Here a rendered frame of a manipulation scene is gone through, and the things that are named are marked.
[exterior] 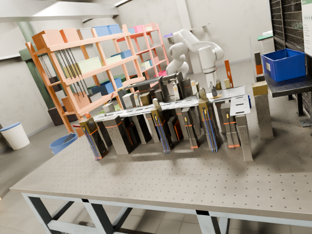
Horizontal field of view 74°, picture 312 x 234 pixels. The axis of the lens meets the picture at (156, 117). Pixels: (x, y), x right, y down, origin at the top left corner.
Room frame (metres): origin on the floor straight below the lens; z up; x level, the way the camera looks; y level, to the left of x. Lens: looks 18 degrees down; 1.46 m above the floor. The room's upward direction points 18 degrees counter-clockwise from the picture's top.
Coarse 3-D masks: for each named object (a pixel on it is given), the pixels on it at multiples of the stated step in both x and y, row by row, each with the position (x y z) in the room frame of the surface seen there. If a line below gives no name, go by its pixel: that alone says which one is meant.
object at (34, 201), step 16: (32, 208) 1.66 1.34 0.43; (64, 208) 1.84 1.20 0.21; (96, 208) 1.27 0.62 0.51; (128, 208) 1.52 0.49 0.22; (144, 208) 1.02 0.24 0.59; (160, 208) 0.97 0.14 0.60; (176, 208) 0.91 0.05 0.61; (48, 224) 1.65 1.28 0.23; (64, 224) 1.57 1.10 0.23; (96, 224) 1.28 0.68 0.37; (112, 224) 1.38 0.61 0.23; (208, 224) 0.83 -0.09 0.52; (224, 224) 1.06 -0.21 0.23; (288, 224) 0.65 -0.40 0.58; (304, 224) 0.62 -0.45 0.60
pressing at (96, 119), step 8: (232, 88) 1.44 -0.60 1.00; (240, 88) 1.38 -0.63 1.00; (192, 96) 1.58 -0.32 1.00; (208, 96) 1.44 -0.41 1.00; (224, 96) 1.33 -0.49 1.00; (232, 96) 1.28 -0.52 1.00; (152, 104) 1.72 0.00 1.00; (176, 104) 1.49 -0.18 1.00; (184, 104) 1.43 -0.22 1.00; (192, 104) 1.39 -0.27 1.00; (112, 112) 1.90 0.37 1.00; (120, 112) 1.80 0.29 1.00; (128, 112) 1.72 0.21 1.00; (136, 112) 1.63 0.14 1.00; (144, 112) 1.58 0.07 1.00; (96, 120) 1.81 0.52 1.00
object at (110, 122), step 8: (104, 120) 1.60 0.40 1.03; (112, 120) 1.57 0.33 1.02; (120, 120) 1.62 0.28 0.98; (112, 128) 1.59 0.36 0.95; (120, 128) 1.59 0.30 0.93; (112, 136) 1.60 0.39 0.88; (120, 136) 1.57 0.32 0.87; (120, 144) 1.58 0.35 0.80; (128, 144) 1.61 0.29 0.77; (120, 152) 1.60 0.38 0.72; (128, 152) 1.57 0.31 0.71
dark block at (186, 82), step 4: (184, 80) 1.69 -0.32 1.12; (188, 80) 1.68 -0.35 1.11; (184, 84) 1.69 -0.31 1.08; (188, 84) 1.68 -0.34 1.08; (188, 88) 1.68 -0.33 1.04; (188, 92) 1.69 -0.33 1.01; (188, 96) 1.69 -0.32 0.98; (188, 100) 1.69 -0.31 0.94; (196, 108) 1.72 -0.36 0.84; (196, 112) 1.69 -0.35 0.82
